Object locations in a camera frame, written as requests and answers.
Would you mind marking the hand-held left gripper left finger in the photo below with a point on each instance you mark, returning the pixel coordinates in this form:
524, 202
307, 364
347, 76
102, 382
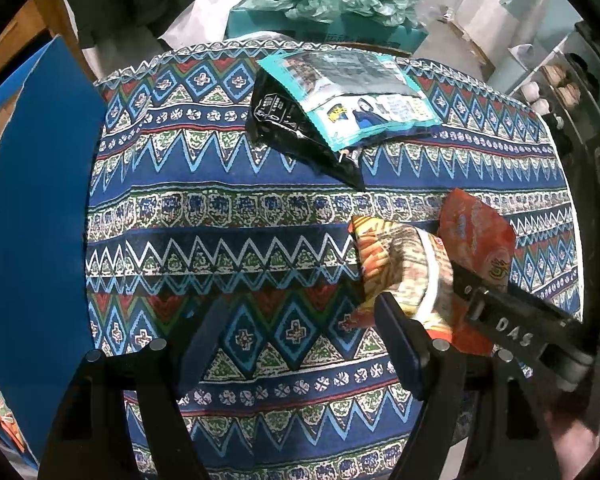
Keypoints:
205, 337

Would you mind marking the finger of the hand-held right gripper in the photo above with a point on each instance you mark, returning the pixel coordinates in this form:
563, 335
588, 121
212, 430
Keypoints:
510, 325

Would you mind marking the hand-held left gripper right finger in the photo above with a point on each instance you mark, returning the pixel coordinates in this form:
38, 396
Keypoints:
397, 345

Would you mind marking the yellow striped snack bag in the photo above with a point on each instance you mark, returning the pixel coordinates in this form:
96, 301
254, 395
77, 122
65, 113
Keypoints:
395, 260

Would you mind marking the red snack packet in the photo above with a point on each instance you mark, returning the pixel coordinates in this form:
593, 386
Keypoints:
475, 230

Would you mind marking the blue cardboard box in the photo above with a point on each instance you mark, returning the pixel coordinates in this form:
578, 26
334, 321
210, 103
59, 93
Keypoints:
35, 210

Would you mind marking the blue patterned tablecloth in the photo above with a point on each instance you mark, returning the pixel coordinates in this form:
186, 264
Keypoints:
230, 200

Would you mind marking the black snack packet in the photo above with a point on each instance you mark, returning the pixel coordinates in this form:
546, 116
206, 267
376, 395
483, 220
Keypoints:
280, 120

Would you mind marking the teal snack packet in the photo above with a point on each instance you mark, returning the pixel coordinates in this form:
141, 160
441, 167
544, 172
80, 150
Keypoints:
380, 110

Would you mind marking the dark shoe rack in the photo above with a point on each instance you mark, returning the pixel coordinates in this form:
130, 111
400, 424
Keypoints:
580, 75

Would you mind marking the white plastic bag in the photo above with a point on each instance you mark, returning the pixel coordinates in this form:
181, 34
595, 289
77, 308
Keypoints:
210, 5

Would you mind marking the dark green hanging coat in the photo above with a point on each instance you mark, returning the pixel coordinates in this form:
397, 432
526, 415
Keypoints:
120, 0

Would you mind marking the wooden wardrobe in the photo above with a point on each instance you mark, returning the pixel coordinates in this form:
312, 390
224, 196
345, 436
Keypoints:
30, 25

